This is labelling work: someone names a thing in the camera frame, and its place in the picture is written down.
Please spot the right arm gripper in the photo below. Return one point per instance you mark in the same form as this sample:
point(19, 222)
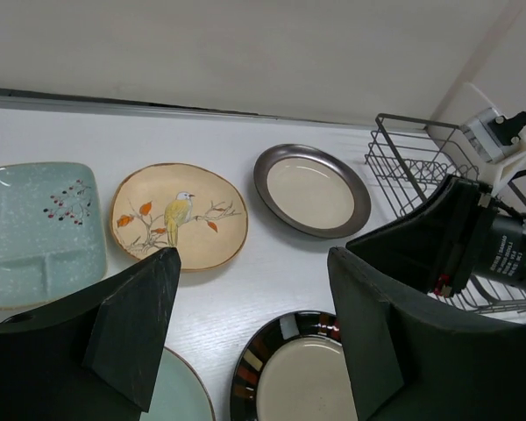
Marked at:
point(409, 356)

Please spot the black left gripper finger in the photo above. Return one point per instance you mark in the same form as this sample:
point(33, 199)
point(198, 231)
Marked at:
point(92, 355)

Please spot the light blue rectangular plate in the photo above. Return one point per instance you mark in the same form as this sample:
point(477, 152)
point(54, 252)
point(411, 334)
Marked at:
point(52, 241)

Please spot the black striped rim plate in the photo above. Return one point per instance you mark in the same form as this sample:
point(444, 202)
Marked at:
point(293, 368)

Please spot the brown rimmed cream plate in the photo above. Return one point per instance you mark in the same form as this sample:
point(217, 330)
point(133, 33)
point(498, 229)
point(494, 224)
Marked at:
point(312, 191)

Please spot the beige bird painted plate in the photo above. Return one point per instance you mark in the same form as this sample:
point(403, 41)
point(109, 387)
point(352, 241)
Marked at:
point(195, 211)

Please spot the dark wire dish rack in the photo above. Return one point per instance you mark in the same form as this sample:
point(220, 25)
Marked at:
point(409, 157)

